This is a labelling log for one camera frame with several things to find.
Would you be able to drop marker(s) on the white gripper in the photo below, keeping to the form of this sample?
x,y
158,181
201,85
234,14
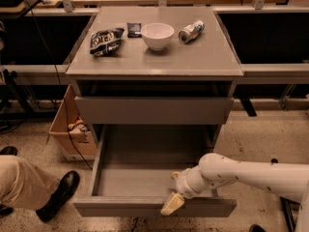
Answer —
x,y
182,184

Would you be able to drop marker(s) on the grey drawer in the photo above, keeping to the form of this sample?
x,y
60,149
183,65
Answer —
x,y
154,111
133,167

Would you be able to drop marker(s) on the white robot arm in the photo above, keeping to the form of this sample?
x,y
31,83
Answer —
x,y
214,171

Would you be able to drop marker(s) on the grey top drawer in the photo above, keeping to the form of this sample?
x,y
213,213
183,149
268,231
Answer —
x,y
154,111

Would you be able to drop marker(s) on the grey drawer cabinet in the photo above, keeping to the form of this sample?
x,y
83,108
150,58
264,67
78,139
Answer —
x,y
206,68

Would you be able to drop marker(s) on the cardboard box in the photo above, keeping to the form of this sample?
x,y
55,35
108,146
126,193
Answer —
x,y
69,131

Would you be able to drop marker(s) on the black chair leg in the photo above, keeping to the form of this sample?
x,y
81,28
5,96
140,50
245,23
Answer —
x,y
288,214

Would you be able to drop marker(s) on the black leather shoe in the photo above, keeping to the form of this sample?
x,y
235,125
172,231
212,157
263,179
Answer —
x,y
64,192

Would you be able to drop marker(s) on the person leg khaki trousers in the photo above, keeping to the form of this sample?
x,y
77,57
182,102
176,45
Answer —
x,y
24,185

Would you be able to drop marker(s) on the white bowl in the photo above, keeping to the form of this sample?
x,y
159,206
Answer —
x,y
157,35

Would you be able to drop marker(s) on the crushed silver can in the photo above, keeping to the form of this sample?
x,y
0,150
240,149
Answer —
x,y
191,31

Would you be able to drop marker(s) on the dark chip bag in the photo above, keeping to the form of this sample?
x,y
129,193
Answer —
x,y
106,42

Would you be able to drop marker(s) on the small dark blue packet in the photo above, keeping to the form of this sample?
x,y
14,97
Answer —
x,y
134,30

